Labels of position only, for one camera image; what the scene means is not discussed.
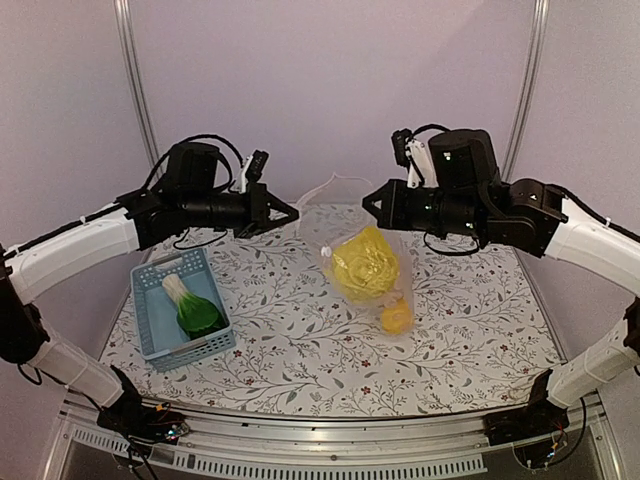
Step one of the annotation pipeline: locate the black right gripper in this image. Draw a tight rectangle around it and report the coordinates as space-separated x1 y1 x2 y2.
363 177 487 237

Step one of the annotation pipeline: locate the clear pink zip top bag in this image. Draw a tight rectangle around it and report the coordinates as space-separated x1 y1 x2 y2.
296 173 415 335

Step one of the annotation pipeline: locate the yellow napa cabbage toy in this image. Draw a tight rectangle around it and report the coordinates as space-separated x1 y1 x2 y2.
329 226 400 304

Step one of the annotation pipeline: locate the yellow lemon toy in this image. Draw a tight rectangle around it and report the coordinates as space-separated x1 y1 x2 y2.
380 298 414 335

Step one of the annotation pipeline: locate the green bok choy toy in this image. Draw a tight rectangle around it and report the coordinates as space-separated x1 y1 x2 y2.
161 274 226 340

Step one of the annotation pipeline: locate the light blue plastic basket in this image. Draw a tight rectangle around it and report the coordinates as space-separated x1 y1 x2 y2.
130 248 236 372

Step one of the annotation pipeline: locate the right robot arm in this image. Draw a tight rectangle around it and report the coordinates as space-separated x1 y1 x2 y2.
362 124 639 445

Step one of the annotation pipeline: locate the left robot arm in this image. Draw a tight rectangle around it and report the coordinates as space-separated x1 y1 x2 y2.
1 134 299 444

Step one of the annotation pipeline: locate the floral patterned table mat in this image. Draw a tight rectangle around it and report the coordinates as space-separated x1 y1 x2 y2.
101 226 561 417

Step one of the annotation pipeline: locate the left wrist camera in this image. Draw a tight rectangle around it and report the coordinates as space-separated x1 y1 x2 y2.
230 150 269 193

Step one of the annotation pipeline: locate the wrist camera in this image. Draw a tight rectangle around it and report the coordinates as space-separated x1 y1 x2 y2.
230 150 269 193
391 129 438 189

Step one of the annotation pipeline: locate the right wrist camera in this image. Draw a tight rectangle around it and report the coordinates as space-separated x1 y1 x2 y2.
391 129 438 189

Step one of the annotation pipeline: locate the front aluminium table rail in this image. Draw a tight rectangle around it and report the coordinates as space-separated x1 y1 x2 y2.
40 393 627 479

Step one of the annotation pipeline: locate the right rear aluminium frame post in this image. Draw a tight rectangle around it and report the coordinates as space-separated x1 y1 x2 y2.
502 0 550 181

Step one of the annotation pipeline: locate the aluminium frame post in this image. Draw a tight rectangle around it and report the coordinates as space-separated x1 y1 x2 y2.
502 0 550 181
113 0 159 165

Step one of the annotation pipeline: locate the left rear aluminium frame post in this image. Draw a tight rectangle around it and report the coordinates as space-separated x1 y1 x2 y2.
113 0 159 165

